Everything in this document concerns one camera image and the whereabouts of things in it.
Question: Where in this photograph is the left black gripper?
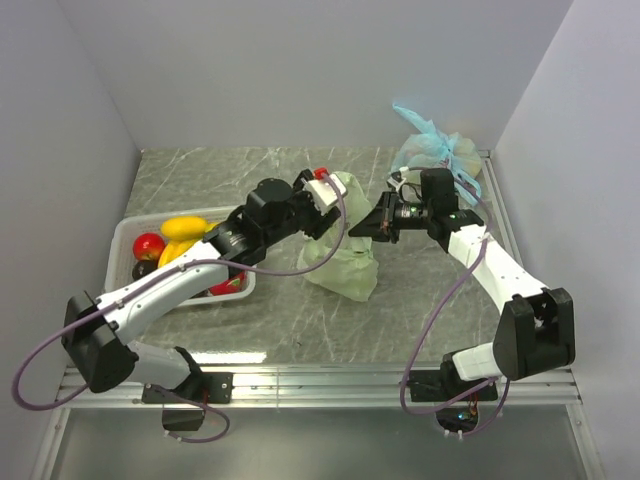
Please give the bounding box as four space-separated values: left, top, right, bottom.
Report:
264 169 341 246

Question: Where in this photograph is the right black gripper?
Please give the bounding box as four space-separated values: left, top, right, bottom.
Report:
349 189 434 244

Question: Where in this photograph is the light green plastic bag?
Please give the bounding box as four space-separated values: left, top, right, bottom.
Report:
296 171 379 302

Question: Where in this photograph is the pink fake dragon fruit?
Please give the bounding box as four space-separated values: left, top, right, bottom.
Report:
208 272 246 296

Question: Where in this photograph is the yellow fake mango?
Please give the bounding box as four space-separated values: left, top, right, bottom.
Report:
160 216 209 242

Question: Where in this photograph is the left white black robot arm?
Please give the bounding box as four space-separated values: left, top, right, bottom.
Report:
61 170 348 402

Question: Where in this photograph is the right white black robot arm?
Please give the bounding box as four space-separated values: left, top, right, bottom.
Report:
349 168 576 400

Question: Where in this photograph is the tied blue plastic bag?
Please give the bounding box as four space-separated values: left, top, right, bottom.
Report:
390 104 482 206

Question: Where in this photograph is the yellow fake banana bunch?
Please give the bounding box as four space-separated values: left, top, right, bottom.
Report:
157 222 217 267

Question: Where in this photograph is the red fake apple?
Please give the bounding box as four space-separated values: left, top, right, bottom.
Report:
132 232 165 261

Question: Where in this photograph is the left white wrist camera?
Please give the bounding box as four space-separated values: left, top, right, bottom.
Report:
304 168 347 214

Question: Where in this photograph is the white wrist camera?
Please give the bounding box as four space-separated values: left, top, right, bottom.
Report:
304 168 347 214
387 167 410 194

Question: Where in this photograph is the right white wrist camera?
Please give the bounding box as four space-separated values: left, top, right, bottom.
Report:
387 167 410 194

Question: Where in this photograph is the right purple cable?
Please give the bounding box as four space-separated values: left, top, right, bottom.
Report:
398 164 511 436

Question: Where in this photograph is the purple cable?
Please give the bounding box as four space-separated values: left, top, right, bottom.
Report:
398 164 511 436
12 173 349 444

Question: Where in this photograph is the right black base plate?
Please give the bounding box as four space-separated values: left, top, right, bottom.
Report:
408 370 483 403

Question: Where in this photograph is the aluminium mounting rail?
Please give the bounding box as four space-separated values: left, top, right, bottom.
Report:
54 364 584 410

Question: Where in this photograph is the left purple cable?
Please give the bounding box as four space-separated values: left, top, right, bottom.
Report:
12 173 349 444

